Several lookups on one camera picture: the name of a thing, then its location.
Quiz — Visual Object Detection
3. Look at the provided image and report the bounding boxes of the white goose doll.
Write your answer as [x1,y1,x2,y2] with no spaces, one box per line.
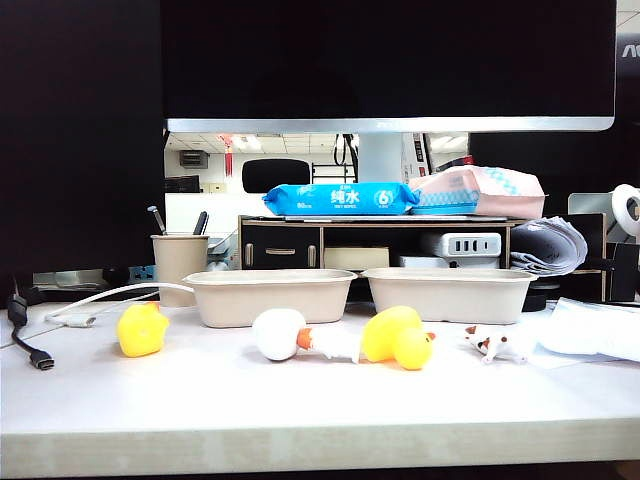
[251,308,362,365]

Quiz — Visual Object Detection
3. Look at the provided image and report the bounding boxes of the large yellow rubber duck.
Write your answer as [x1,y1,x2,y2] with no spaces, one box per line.
[360,305,436,372]

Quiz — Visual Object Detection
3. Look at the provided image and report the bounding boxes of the white brown-spotted cat doll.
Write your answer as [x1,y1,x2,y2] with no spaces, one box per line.
[463,324,529,365]

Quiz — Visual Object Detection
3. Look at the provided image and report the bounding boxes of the small yellow rubber duck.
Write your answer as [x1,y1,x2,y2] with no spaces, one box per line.
[116,301,170,358]

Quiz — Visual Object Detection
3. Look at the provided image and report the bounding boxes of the beige small box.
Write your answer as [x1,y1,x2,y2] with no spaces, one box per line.
[323,246,391,271]

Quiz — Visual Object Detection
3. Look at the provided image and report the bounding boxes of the beige paper box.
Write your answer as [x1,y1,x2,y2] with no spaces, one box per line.
[359,267,539,325]
[182,268,359,329]

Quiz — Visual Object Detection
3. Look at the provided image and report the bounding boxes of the white flat box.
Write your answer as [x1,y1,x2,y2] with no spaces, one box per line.
[398,254,501,270]

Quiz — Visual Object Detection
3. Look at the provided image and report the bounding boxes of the white red cardboard box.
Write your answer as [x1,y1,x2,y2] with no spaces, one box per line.
[401,132,474,181]

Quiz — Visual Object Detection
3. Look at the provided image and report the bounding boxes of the black wooden desk shelf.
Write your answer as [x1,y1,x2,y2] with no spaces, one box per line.
[237,213,610,304]

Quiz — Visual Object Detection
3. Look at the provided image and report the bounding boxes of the blue wet wipes pack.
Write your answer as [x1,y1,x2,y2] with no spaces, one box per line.
[262,182,421,217]

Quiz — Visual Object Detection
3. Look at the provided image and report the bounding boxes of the beige paper cup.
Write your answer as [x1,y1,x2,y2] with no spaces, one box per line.
[150,233,211,308]

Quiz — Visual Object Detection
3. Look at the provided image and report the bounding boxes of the white multi-port charger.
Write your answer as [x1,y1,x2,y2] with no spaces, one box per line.
[422,232,503,259]

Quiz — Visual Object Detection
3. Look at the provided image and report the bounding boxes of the silver pen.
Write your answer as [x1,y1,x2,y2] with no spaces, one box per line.
[146,204,169,236]

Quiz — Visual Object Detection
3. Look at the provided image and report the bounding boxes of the blue power strip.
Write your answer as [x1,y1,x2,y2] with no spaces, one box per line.
[127,264,160,286]

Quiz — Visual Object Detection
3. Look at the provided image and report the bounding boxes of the black silver computer monitor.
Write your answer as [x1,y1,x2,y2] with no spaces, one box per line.
[159,0,617,185]

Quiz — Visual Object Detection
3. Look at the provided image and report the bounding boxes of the pink tissue pack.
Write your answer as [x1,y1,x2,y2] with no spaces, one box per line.
[408,165,550,217]

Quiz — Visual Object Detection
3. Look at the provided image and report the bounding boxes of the black round base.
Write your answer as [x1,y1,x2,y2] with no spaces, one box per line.
[522,282,561,312]

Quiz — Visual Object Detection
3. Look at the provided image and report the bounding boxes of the grey folded paper stack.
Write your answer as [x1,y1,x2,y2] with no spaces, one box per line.
[509,215,589,276]

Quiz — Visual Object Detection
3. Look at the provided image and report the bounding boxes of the black AOC monitor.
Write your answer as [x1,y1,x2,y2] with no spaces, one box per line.
[468,32,640,216]

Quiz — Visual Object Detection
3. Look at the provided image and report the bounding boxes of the dark monitor silver base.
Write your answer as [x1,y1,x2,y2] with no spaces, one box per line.
[0,0,166,301]

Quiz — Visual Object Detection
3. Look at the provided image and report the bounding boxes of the white paper sheets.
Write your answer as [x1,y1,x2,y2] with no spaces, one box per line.
[519,297,640,371]

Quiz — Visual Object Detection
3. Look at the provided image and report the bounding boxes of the white tape roll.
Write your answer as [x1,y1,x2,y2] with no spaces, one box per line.
[612,183,640,224]

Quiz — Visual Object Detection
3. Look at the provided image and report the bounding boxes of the white USB cable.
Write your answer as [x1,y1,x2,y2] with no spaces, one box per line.
[44,282,196,330]

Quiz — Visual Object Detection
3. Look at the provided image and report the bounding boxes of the black HDMI cable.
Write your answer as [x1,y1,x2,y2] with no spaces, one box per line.
[6,292,55,373]

